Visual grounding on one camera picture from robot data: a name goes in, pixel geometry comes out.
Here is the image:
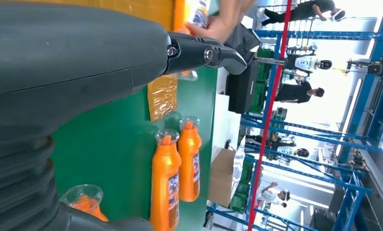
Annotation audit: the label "grey tablet on stand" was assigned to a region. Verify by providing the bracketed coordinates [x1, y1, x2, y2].
[224, 23, 262, 64]

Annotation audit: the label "black carrying case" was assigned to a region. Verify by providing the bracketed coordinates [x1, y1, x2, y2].
[225, 60, 259, 115]

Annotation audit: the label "green plastic crates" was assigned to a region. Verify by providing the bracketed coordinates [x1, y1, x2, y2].
[229, 156, 256, 214]
[249, 46, 276, 115]

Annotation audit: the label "yellow taped cardboard sheet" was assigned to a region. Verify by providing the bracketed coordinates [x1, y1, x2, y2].
[15, 0, 179, 122]

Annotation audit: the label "white humanoid robot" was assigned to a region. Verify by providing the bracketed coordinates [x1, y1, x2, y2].
[267, 136, 310, 159]
[284, 44, 333, 76]

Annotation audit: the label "green table cover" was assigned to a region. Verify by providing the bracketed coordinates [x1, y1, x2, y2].
[51, 0, 221, 231]

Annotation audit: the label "white table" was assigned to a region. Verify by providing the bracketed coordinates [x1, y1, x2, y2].
[211, 67, 243, 163]

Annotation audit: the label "blue metal rack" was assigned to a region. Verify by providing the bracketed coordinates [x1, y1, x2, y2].
[207, 0, 383, 231]

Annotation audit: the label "printed paper sheet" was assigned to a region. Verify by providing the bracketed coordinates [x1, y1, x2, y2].
[231, 137, 247, 198]

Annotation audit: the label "brown cardboard box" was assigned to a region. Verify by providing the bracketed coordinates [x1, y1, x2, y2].
[208, 148, 237, 208]

